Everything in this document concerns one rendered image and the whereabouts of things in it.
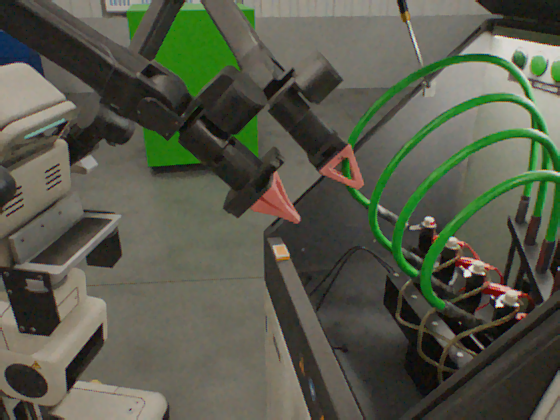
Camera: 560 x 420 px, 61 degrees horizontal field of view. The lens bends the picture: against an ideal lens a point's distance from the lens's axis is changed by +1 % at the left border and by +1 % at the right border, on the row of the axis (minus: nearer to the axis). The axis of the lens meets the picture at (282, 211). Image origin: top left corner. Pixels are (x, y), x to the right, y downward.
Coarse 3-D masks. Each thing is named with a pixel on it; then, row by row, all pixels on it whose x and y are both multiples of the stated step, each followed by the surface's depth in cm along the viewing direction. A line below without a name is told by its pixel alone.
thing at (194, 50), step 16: (128, 16) 349; (176, 16) 356; (192, 16) 358; (208, 16) 360; (176, 32) 360; (192, 32) 363; (208, 32) 365; (160, 48) 363; (176, 48) 365; (192, 48) 368; (208, 48) 370; (224, 48) 373; (176, 64) 370; (192, 64) 373; (208, 64) 376; (224, 64) 378; (192, 80) 378; (208, 80) 381; (192, 112) 389; (144, 128) 386; (256, 128) 407; (160, 144) 395; (176, 144) 398; (256, 144) 414; (160, 160) 401; (176, 160) 404; (192, 160) 407
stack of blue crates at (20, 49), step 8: (0, 32) 566; (0, 40) 569; (8, 40) 570; (16, 40) 571; (0, 48) 573; (8, 48) 574; (16, 48) 575; (24, 48) 576; (0, 56) 577; (8, 56) 578; (16, 56) 579; (24, 56) 580; (32, 56) 590; (0, 64) 577; (32, 64) 589; (40, 64) 612; (40, 72) 611
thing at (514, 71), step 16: (432, 64) 76; (448, 64) 77; (496, 64) 79; (512, 64) 79; (400, 80) 77; (416, 80) 77; (384, 96) 77; (528, 96) 83; (368, 112) 77; (352, 144) 79; (352, 192) 83; (528, 192) 92
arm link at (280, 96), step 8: (288, 88) 76; (296, 88) 76; (272, 96) 79; (280, 96) 77; (288, 96) 76; (296, 96) 77; (304, 96) 77; (272, 104) 77; (280, 104) 76; (288, 104) 76; (296, 104) 77; (304, 104) 78; (272, 112) 78; (280, 112) 77; (288, 112) 77; (296, 112) 77; (304, 112) 77; (280, 120) 78; (288, 120) 77; (296, 120) 77; (288, 128) 78
